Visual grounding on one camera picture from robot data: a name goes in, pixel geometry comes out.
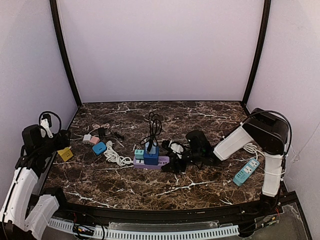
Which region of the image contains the dark blue cube socket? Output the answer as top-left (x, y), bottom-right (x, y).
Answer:
top-left (143, 152), bottom-right (159, 166)

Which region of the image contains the purple power strip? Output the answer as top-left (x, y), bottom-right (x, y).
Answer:
top-left (102, 140), bottom-right (171, 171)

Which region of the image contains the teal charger plug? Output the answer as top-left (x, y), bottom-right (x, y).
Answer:
top-left (134, 149), bottom-right (145, 160)

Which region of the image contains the white charger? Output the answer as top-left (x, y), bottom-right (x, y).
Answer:
top-left (82, 134), bottom-right (92, 144)

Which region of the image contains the black usb cable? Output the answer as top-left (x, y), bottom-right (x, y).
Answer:
top-left (139, 111), bottom-right (163, 154)

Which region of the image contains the pink white usb cable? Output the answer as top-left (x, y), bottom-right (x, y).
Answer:
top-left (88, 122), bottom-right (111, 133)

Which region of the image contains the light blue charger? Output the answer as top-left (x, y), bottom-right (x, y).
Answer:
top-left (144, 142), bottom-right (159, 155)

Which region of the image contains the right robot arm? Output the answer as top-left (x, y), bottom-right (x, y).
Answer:
top-left (161, 108), bottom-right (293, 198)

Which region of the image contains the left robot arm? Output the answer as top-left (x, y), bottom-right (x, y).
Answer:
top-left (0, 110), bottom-right (71, 240)

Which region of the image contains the yellow cube socket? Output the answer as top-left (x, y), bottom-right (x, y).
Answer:
top-left (57, 147), bottom-right (74, 162)

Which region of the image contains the pink charger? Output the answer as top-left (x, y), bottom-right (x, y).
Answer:
top-left (89, 136), bottom-right (100, 146)

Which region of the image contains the teal power strip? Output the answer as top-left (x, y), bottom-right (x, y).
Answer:
top-left (232, 143), bottom-right (260, 187)

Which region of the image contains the blue flat square adapter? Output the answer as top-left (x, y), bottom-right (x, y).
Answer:
top-left (92, 142), bottom-right (107, 156)

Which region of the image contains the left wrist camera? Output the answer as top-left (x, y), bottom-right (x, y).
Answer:
top-left (22, 124), bottom-right (47, 154)

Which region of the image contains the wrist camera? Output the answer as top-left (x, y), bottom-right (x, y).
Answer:
top-left (22, 124), bottom-right (47, 154)
top-left (185, 129), bottom-right (212, 156)

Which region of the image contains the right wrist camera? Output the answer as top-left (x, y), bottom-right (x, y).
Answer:
top-left (185, 129), bottom-right (212, 156)

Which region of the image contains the black charger with cable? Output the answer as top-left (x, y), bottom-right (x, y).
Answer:
top-left (97, 127), bottom-right (125, 140)

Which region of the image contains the white slotted cable duct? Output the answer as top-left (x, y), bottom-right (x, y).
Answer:
top-left (47, 217), bottom-right (239, 240)

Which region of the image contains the left black frame post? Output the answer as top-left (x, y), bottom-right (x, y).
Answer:
top-left (49, 0), bottom-right (82, 108)

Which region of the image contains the black frame post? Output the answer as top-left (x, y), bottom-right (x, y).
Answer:
top-left (241, 0), bottom-right (272, 108)
top-left (49, 0), bottom-right (82, 108)

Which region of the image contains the right black frame post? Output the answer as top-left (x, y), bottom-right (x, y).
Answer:
top-left (241, 0), bottom-right (272, 108)

